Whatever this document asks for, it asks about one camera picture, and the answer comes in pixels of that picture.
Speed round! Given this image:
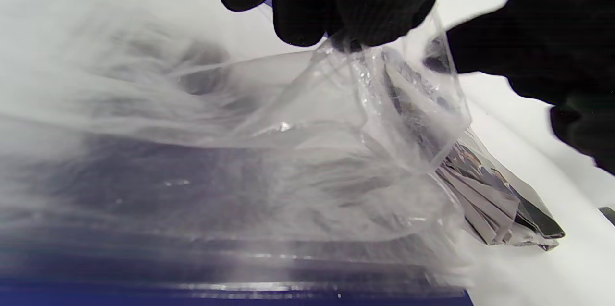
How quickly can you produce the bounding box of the person's right hand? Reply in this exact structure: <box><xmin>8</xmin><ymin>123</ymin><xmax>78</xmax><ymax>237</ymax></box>
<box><xmin>423</xmin><ymin>0</ymin><xmax>615</xmax><ymax>175</ymax></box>

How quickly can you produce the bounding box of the person's left hand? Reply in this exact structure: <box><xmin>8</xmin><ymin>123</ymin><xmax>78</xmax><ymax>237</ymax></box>
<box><xmin>137</xmin><ymin>0</ymin><xmax>503</xmax><ymax>52</ymax></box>

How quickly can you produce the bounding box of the newspaper with colour group photo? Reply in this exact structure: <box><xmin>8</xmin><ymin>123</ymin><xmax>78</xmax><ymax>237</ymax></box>
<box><xmin>382</xmin><ymin>47</ymin><xmax>566</xmax><ymax>252</ymax></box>

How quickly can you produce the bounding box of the blue folder with clear sleeves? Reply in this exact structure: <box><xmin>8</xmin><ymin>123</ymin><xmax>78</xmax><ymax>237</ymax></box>
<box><xmin>0</xmin><ymin>0</ymin><xmax>565</xmax><ymax>306</ymax></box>

